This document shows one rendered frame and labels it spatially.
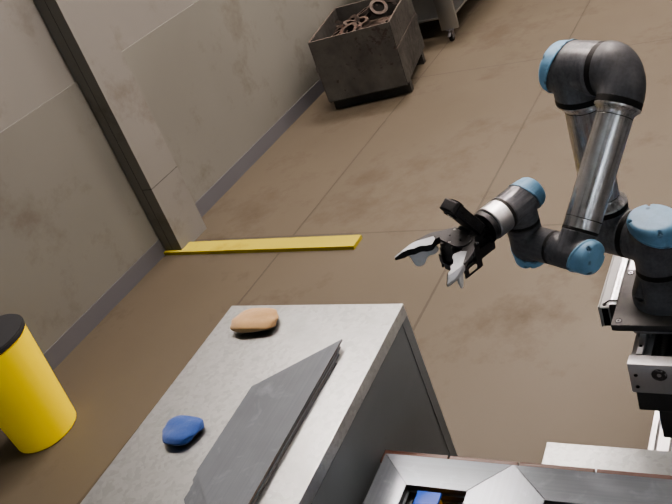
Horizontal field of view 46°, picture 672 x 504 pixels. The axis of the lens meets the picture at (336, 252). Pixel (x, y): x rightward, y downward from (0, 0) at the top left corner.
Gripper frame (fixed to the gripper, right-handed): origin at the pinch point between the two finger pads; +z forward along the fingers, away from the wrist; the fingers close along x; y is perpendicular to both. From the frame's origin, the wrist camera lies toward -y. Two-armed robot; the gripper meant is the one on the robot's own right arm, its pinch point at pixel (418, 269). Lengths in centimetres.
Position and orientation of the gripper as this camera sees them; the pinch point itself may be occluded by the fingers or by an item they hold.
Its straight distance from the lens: 160.4
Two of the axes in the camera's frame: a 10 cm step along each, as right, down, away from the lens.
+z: -7.4, 5.3, -4.0
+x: -6.2, -3.4, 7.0
